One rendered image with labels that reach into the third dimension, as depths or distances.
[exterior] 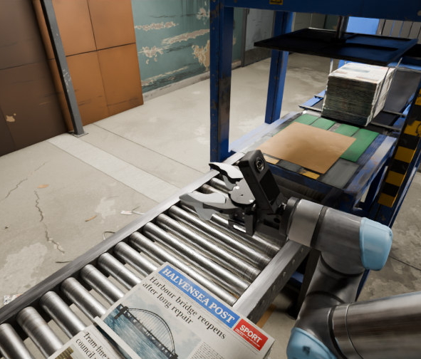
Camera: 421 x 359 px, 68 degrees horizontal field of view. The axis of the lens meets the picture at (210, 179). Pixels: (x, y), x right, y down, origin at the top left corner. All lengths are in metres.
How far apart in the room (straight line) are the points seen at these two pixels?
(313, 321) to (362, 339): 0.08
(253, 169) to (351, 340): 0.27
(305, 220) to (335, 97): 1.64
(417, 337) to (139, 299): 0.47
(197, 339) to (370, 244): 0.34
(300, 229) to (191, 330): 0.28
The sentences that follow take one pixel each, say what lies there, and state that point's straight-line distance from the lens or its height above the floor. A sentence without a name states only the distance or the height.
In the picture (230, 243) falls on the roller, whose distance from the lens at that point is 1.11.
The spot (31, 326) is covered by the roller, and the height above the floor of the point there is 0.80.
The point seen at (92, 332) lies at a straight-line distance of 0.67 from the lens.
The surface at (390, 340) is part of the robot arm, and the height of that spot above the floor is 1.22.
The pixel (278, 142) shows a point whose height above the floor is 0.80.
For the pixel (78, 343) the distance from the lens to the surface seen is 0.67.
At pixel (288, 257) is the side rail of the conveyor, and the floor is 0.80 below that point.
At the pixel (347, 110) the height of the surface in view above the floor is 0.87.
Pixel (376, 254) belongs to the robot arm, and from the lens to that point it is 0.54.
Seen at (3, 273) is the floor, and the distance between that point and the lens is 2.42.
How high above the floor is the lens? 1.59
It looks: 34 degrees down
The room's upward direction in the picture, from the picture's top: straight up
